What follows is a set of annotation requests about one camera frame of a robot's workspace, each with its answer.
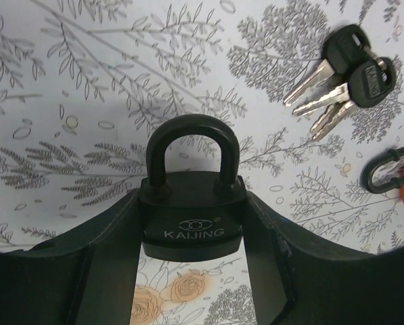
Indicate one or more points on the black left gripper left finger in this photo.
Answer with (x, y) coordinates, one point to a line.
(83, 276)

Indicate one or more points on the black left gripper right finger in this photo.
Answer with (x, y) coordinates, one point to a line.
(298, 277)

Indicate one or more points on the orange black padlock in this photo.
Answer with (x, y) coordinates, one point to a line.
(393, 183)

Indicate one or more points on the black-headed key bunch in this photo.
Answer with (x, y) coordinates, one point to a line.
(365, 80)

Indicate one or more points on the floral patterned mat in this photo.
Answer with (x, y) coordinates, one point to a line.
(70, 82)

